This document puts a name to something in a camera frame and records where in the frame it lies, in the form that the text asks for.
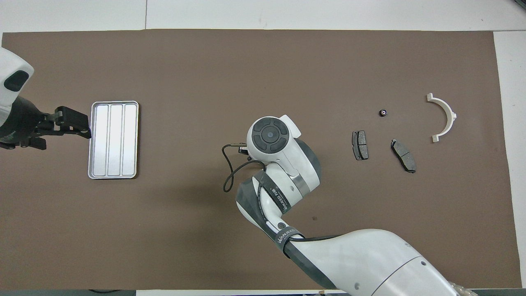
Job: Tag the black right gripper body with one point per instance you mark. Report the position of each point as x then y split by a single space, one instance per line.
245 152

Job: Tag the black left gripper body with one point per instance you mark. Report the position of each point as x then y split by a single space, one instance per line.
22 125

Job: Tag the small black bearing gear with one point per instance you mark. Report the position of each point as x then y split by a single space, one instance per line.
383 112

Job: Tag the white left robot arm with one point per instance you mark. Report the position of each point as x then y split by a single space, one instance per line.
12 61

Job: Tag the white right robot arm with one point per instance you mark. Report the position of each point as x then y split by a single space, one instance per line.
370 259

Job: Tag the silver ribbed metal tray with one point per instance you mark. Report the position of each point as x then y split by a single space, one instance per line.
113 139

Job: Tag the brown table mat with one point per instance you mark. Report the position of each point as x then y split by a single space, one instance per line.
164 226

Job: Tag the short dark brake pad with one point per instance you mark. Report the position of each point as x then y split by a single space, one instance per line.
361 144

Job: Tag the long dark brake pad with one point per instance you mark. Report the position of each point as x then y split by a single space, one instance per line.
403 155

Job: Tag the white semicircular bracket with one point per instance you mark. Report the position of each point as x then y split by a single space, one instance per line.
448 113

